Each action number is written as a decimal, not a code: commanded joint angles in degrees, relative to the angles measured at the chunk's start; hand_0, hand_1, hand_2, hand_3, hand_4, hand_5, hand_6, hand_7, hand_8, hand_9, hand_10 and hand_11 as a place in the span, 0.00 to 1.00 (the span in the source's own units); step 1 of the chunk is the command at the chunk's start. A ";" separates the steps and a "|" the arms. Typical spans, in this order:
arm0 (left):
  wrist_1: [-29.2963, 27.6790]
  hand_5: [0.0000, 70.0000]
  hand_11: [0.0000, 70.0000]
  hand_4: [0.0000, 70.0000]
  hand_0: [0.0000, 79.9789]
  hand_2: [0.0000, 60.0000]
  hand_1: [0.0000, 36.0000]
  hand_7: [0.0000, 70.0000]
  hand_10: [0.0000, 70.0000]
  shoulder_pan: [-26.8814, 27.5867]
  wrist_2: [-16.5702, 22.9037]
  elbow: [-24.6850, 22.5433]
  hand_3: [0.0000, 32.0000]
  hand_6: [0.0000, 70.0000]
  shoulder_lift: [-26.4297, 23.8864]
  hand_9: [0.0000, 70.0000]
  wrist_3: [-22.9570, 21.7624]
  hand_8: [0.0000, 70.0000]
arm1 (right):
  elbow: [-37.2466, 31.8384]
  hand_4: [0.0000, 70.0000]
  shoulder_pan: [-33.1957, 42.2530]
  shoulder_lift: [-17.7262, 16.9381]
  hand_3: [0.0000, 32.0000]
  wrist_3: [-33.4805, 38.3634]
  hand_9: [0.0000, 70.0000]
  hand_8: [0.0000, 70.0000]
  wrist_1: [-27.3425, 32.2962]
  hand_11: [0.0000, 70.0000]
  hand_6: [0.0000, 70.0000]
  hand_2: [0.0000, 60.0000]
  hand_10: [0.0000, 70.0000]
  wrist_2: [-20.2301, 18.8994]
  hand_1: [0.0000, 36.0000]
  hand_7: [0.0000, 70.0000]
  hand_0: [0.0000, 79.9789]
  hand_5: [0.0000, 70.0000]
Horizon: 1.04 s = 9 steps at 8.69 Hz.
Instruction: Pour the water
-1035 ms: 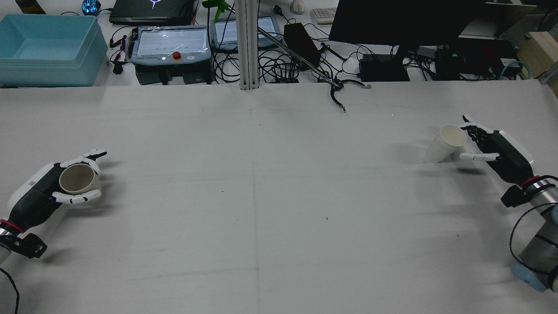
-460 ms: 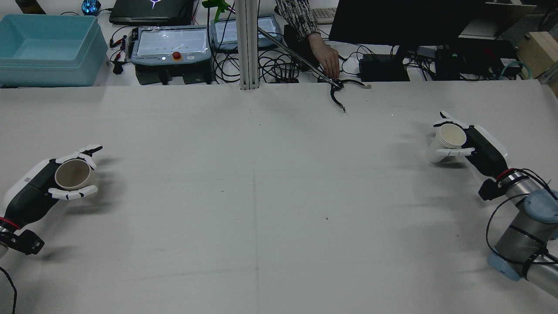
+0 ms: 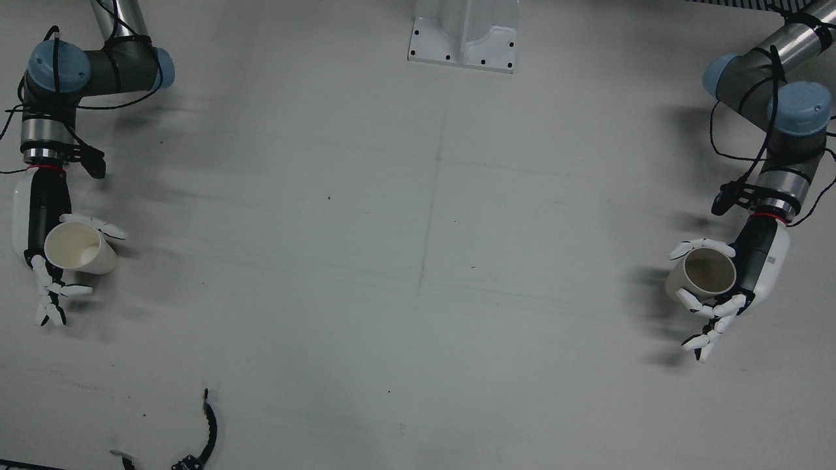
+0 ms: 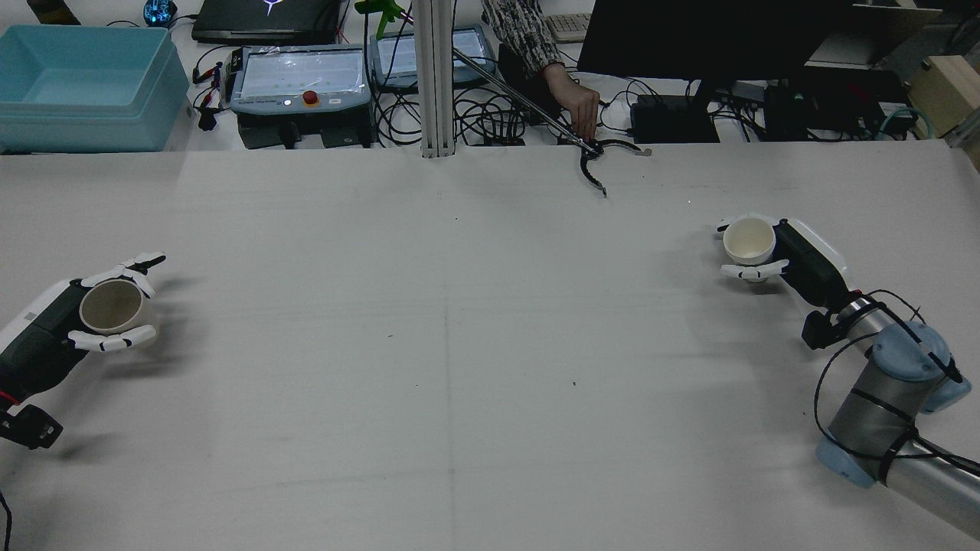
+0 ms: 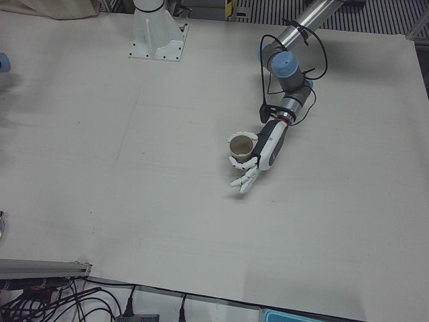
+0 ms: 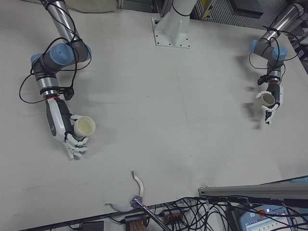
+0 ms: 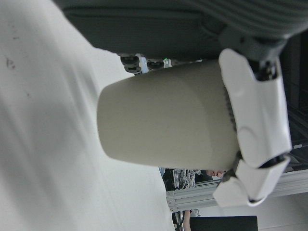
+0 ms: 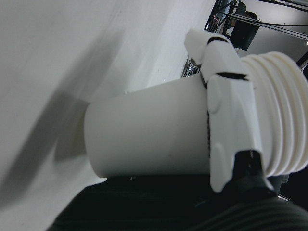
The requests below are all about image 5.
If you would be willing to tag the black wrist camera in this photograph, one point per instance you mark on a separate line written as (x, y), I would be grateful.
(263, 112)

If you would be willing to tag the aluminium profile post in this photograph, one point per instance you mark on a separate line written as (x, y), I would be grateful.
(43, 267)

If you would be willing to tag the dark grey equipment box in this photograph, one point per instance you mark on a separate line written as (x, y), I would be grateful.
(137, 318)

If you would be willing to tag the white metal mounting pedestal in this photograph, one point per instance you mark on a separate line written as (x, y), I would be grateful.
(154, 37)

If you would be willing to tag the single beige paper cup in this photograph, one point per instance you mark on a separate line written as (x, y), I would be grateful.
(241, 147)

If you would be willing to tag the light blue plastic bin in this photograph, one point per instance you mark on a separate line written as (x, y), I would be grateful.
(298, 316)

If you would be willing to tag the beige bag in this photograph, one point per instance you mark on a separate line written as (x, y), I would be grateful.
(73, 4)

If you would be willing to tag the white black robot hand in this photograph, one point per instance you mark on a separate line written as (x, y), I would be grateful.
(273, 147)

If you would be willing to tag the aluminium frame bar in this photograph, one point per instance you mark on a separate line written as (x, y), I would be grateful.
(419, 28)

